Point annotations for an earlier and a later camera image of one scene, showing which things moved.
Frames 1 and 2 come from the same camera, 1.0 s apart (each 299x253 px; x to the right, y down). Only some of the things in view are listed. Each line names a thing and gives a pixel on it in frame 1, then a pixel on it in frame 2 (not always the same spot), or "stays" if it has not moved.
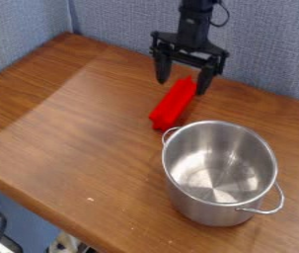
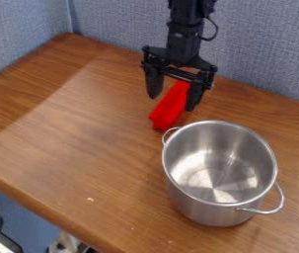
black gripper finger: (206, 78) -> (195, 93)
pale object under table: (63, 244) stays
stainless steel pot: (220, 166) stays
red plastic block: (174, 104) stays
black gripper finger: (162, 66) -> (154, 73)
